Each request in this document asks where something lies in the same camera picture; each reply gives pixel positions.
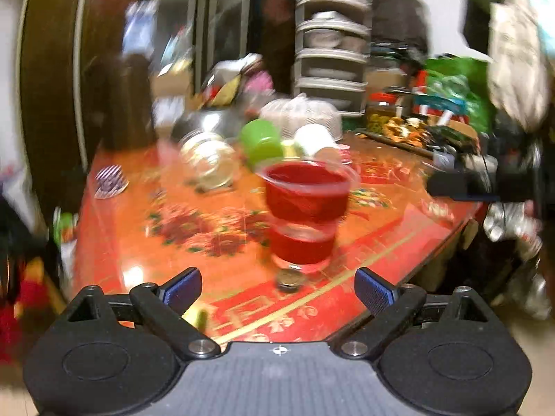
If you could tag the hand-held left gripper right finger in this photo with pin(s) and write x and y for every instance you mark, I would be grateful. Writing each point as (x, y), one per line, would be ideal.
(373, 292)

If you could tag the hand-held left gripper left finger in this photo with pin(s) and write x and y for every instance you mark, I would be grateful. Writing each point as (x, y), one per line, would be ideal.
(184, 289)

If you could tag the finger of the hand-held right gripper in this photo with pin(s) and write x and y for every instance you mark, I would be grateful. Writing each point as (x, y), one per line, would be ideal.
(448, 184)

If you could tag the clear plastic cup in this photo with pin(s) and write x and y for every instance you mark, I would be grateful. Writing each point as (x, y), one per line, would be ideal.
(303, 221)

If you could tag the white paper cup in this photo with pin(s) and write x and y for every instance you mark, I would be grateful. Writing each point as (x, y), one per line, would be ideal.
(315, 141)

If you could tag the green plastic cup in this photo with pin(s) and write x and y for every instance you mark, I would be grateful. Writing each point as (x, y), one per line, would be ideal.
(261, 141)

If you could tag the tray of snacks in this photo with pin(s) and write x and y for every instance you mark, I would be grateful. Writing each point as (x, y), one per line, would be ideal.
(405, 132)

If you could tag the metal bottle cap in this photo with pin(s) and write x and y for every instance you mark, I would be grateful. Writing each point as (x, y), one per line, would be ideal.
(289, 281)

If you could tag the green plastic bag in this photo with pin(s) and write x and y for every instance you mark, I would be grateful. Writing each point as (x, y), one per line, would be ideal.
(459, 86)

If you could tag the red-lidded pickle jar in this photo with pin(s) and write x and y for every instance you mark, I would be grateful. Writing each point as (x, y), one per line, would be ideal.
(381, 110)

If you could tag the beige cloth bag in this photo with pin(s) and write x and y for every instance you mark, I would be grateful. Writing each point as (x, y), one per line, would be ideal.
(516, 65)

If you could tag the clear glass jar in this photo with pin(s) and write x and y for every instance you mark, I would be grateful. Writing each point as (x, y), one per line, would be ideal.
(209, 161)

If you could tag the small striped dish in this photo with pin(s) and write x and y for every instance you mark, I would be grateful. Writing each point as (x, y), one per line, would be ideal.
(110, 180)

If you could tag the white mesh food cover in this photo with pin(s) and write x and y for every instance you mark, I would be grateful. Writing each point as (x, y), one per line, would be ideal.
(303, 115)

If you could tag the steel bowl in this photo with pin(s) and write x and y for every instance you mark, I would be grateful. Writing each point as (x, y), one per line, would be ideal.
(206, 122)

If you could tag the black bag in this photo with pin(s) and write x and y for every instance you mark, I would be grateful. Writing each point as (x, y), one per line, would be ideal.
(399, 17)

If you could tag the grey plastic drawer rack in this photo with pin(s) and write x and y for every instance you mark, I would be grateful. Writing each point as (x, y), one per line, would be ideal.
(331, 43)

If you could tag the dark brown jug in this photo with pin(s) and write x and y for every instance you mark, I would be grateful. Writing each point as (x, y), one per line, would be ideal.
(130, 99)

